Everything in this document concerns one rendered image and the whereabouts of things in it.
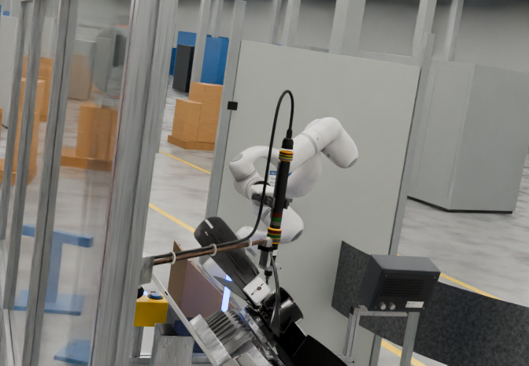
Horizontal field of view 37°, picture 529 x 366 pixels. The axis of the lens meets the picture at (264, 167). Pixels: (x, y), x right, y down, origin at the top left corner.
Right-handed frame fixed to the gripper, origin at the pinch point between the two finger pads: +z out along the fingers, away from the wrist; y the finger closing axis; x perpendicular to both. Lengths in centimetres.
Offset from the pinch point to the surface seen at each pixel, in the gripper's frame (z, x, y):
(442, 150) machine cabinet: -794, -58, -592
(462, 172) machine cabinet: -764, -85, -613
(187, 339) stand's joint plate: 18.4, -36.6, 28.5
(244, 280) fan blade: 7.6, -22.6, 10.2
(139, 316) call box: -31, -49, 31
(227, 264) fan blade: 5.7, -18.3, 15.6
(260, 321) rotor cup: 15.1, -32.3, 6.5
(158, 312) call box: -31, -47, 24
